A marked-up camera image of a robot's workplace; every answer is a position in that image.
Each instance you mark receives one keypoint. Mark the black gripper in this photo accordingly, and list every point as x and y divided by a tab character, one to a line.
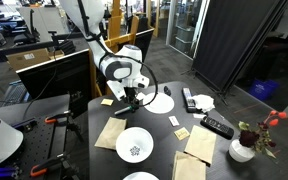
131	92

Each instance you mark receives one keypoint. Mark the green marker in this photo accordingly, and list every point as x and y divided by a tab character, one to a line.
120	111

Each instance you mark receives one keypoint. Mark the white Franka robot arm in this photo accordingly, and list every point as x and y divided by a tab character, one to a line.
117	68

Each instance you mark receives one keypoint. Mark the white bowl with snowflake print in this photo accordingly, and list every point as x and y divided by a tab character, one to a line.
134	143

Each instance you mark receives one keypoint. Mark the yellow sticky note pad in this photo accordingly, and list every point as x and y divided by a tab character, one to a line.
107	102

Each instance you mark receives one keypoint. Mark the white round paper plate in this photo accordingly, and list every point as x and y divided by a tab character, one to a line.
163	103

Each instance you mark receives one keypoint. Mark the tan cloth napkin left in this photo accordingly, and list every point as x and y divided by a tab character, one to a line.
110	132

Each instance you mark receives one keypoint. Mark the tan cloth napkin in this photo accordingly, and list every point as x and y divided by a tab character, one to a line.
189	166
110	132
200	143

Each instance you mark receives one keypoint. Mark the small black oval object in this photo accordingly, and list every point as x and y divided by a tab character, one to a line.
167	90

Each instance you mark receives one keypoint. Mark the small white card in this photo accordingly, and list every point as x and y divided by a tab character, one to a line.
174	120

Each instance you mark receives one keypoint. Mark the grey black remote control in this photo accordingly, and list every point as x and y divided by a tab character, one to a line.
188	99

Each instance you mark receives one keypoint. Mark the yellow sticky note with writing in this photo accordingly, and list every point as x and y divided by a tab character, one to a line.
181	133

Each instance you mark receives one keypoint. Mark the black monitor behind easel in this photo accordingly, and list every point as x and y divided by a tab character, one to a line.
144	41

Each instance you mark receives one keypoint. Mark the small white label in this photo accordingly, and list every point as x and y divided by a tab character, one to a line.
199	116

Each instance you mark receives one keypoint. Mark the crumpled white tissue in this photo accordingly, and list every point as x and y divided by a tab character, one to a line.
204	101

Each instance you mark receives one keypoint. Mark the white flat plate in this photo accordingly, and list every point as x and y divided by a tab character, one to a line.
140	176

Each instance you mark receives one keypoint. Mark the grey storage bin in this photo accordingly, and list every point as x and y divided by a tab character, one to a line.
186	33
183	46

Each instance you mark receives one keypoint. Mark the orange black bar clamp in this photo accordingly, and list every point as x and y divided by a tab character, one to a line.
55	117
47	165

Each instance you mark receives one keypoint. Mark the tan cloth napkin right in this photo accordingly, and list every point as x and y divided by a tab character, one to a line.
200	143

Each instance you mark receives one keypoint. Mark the black computer monitor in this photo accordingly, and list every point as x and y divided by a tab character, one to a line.
54	78

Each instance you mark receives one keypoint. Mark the tan cloth napkin bottom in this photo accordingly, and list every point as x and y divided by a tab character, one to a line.
189	166

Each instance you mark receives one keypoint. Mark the black perforated board table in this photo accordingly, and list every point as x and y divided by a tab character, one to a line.
40	143

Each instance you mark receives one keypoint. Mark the small black device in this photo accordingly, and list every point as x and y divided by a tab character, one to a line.
26	125

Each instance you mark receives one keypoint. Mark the cardboard box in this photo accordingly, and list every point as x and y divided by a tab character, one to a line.
27	59

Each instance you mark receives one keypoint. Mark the white round vase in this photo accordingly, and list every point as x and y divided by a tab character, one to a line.
240	151

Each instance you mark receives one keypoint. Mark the black keyboard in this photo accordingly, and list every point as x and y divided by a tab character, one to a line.
14	93

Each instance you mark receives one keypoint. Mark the black room divider panel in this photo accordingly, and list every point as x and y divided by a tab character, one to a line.
234	40

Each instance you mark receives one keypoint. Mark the red artificial flowers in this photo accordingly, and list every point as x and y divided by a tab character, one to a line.
249	137

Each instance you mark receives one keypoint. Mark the blue plastic bin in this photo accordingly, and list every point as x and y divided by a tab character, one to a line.
263	88

